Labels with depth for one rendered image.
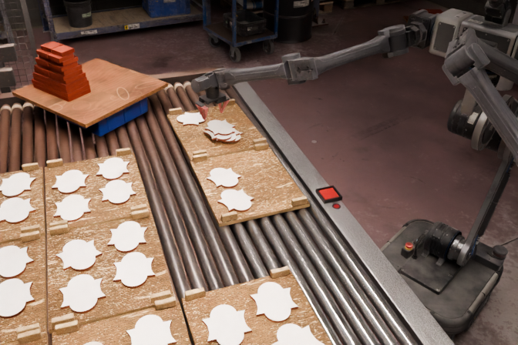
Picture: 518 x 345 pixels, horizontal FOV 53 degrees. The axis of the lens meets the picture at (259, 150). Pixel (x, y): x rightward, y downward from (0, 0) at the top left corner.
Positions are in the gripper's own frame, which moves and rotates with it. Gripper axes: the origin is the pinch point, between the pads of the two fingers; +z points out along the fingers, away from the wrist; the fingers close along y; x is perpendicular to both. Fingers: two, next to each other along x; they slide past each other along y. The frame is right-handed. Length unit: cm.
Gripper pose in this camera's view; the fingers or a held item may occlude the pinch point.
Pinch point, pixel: (213, 114)
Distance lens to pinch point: 230.5
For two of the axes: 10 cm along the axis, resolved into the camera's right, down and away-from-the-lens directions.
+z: -0.4, 8.4, 5.5
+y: 7.3, -3.5, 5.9
